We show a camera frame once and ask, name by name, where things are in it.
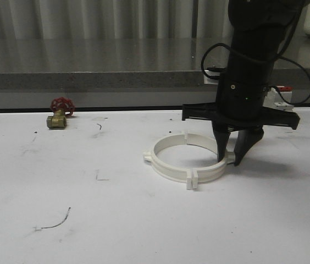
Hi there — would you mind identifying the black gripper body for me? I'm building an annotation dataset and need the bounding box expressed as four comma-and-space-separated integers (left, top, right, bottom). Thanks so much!
182, 74, 300, 131

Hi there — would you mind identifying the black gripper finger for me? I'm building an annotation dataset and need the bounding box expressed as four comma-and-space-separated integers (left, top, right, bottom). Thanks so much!
234, 128, 264, 166
213, 125, 231, 162

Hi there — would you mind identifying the white half pipe clamp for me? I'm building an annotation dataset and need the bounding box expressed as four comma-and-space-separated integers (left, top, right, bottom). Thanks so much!
142, 133, 195, 190
184, 133, 235, 190

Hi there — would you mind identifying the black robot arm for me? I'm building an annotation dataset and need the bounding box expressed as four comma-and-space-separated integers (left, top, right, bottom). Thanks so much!
182, 1, 308, 165

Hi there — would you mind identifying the brass valve red handwheel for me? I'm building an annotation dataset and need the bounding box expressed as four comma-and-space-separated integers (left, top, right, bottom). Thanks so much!
46, 97, 75, 129

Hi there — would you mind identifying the grey stone counter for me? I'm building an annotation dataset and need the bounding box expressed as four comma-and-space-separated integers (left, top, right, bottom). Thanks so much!
0, 37, 310, 109

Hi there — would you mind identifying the white circuit breaker red switch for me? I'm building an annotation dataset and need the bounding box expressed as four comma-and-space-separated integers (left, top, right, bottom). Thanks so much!
263, 86, 294, 111

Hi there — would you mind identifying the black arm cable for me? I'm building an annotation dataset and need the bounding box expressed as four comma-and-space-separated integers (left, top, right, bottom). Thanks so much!
200, 0, 310, 106

